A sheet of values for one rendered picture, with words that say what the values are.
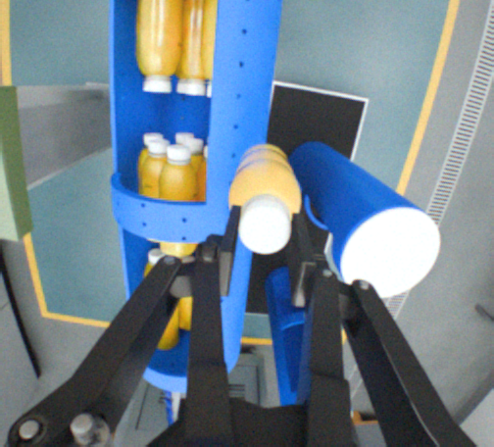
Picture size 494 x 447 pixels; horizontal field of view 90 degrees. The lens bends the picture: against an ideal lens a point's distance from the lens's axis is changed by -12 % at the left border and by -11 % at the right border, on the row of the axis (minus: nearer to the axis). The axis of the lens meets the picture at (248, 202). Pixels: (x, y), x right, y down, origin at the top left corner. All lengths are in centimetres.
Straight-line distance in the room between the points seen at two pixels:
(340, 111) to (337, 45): 37
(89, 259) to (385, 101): 218
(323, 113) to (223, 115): 117
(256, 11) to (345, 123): 120
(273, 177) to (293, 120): 127
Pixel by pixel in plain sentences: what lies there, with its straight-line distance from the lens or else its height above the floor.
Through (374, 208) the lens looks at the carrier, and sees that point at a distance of 75.
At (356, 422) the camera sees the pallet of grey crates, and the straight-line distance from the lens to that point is 367.
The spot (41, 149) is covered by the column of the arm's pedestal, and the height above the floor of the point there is 84.
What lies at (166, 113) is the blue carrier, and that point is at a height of 98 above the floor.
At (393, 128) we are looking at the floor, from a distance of 187.
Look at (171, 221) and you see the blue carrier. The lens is 44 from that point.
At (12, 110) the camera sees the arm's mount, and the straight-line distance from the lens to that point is 78.
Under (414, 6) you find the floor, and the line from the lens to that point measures 194.
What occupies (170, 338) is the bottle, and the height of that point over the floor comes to 113.
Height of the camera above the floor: 161
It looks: 68 degrees down
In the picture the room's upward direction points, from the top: 175 degrees clockwise
